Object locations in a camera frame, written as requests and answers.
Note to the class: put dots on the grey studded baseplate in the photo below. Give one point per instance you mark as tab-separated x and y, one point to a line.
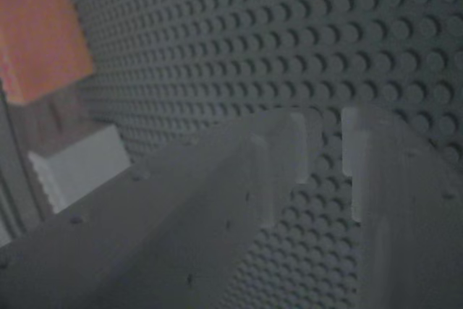
253	34

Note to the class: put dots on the white brick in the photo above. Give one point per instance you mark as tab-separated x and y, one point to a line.
87	168

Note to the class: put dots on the orange brick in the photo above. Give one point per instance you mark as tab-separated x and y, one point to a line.
40	37

